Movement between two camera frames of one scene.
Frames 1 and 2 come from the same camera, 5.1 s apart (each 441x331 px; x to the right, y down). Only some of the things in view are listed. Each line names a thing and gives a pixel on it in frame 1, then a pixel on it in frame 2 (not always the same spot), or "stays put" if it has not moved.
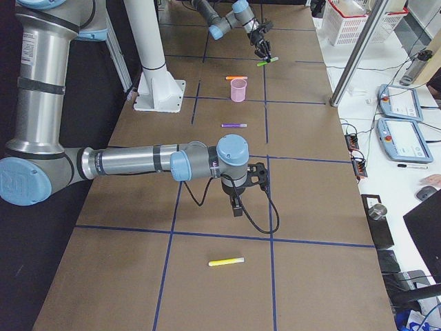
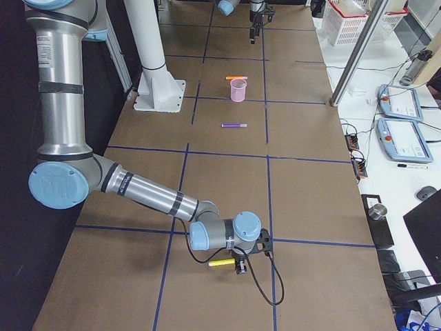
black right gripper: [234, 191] -> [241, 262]
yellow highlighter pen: [226, 261] stays put
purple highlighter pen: [233, 125] stays put
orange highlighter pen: [236, 77] stays put
